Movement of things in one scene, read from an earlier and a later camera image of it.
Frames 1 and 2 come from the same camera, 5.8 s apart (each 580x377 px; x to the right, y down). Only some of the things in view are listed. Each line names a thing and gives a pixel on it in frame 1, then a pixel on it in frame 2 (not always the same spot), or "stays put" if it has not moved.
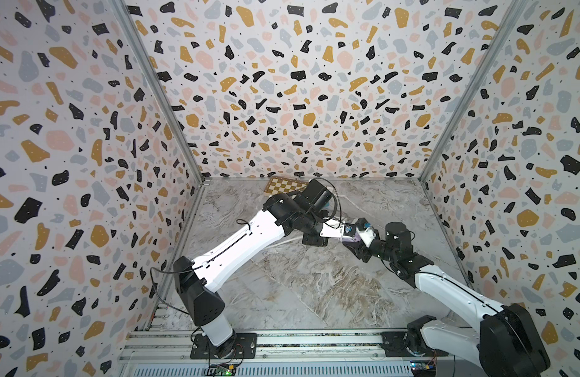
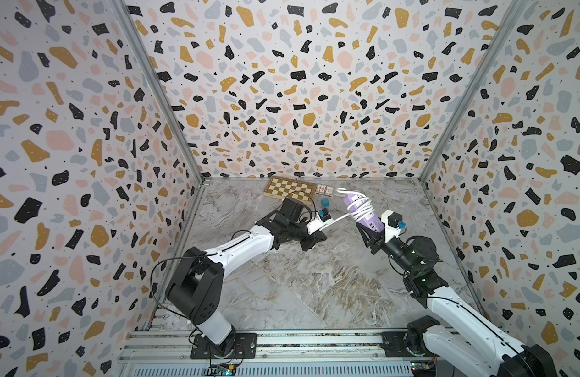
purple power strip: [355, 239] to [372, 222]
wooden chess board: [279, 185] stays put
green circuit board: [222, 369] stays put
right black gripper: [358, 250] to [378, 242]
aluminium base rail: [287, 353] stays put
